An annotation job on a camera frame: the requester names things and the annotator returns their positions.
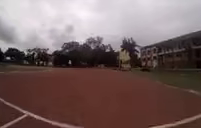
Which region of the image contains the pale yellow building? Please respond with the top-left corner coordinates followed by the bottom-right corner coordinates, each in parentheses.
top-left (117, 48), bottom-right (132, 71)

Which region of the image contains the row of dark trees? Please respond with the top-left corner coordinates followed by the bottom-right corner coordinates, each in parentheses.
top-left (0, 35), bottom-right (120, 68)

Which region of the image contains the tall dark tree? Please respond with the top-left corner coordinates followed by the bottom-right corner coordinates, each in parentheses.
top-left (120, 36), bottom-right (142, 68)

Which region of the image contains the long multi-storey building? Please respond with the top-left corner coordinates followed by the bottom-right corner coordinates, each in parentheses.
top-left (140, 27), bottom-right (201, 70)

